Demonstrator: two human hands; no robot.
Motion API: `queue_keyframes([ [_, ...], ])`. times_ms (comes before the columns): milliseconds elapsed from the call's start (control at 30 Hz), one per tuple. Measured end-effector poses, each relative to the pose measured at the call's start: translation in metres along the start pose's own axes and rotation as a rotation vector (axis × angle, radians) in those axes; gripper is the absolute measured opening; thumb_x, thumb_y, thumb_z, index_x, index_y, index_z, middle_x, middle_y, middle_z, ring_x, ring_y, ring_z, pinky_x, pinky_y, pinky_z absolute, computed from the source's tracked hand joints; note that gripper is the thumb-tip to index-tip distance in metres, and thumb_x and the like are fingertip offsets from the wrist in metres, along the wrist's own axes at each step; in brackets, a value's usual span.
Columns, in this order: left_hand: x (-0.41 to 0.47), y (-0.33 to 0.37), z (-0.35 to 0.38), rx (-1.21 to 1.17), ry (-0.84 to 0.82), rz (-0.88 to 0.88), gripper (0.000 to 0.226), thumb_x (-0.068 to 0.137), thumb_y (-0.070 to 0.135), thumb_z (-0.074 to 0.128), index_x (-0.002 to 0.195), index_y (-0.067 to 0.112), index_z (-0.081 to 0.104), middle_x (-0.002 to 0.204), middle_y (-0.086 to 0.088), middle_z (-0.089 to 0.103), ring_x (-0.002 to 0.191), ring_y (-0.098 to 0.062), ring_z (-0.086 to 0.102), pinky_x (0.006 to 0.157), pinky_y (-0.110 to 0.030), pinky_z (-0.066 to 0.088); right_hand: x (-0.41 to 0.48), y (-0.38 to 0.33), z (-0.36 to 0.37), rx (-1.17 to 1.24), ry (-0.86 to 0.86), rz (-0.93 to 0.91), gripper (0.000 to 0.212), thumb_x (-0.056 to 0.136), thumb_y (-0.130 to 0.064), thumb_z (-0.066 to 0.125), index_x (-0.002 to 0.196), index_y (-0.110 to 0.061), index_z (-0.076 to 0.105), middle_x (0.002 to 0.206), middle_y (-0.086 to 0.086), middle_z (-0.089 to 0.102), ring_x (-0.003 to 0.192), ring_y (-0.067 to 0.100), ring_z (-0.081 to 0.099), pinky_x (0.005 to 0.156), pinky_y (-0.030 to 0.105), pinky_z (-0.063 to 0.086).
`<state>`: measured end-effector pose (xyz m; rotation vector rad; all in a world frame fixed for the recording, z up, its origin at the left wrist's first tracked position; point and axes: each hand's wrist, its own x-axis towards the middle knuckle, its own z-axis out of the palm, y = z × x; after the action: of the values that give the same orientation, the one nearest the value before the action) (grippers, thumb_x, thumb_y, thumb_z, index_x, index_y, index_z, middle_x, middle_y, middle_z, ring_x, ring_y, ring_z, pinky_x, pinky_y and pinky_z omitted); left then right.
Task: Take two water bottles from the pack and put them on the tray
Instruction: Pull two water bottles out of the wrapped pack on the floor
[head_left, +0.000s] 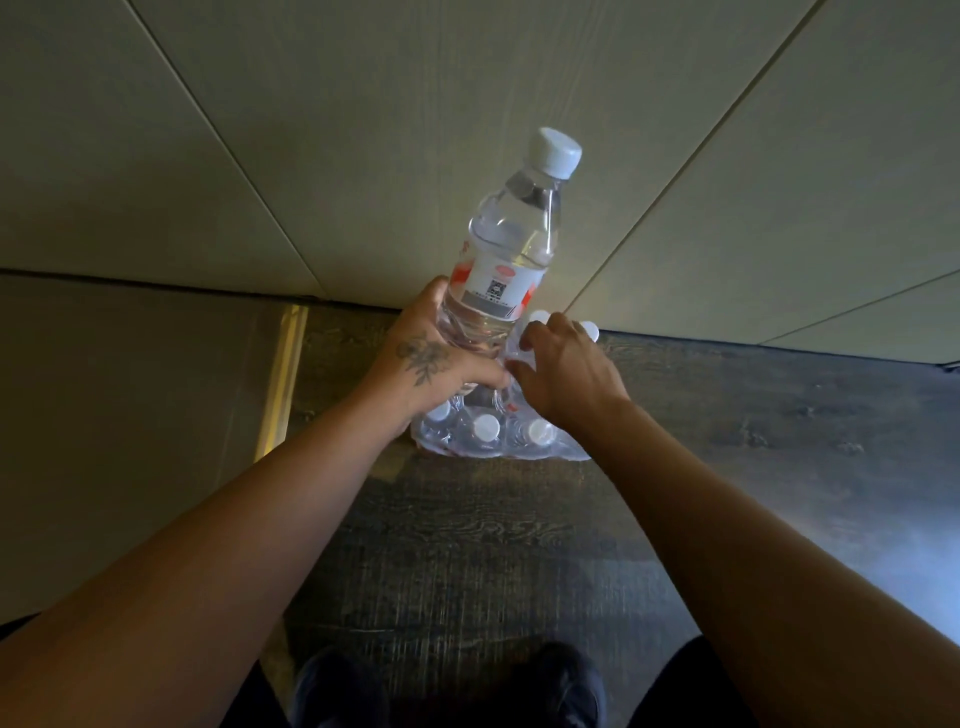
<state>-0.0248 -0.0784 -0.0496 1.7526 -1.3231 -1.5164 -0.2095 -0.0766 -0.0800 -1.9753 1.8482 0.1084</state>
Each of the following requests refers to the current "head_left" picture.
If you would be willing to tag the person's right hand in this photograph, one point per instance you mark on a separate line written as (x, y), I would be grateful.
(574, 382)

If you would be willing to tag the person's left hand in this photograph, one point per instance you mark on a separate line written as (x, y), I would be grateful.
(409, 360)

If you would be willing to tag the person's right thumb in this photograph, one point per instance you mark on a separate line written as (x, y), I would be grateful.
(523, 381)

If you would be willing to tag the person's left thumb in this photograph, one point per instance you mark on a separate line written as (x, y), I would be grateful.
(476, 373)

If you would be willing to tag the plastic-wrapped pack of water bottles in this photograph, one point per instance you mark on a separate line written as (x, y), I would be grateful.
(487, 435)

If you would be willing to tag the clear water bottle white cap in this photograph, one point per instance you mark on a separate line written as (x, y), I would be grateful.
(510, 247)

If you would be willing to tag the person's left forearm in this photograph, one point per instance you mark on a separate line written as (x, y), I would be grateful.
(225, 555)

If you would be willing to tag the person's right forearm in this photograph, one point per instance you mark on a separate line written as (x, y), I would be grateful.
(750, 570)

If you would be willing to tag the gold metal floor strip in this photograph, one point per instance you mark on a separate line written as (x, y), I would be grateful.
(281, 382)

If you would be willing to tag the black right shoe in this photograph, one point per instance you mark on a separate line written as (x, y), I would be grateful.
(562, 686)

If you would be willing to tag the black shoe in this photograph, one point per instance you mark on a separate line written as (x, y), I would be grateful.
(337, 694)
(562, 686)

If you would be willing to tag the black left shoe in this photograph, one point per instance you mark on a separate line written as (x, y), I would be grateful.
(337, 694)

